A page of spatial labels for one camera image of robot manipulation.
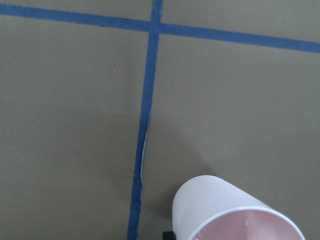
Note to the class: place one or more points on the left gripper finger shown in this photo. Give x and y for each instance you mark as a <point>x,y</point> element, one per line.
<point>168,235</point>

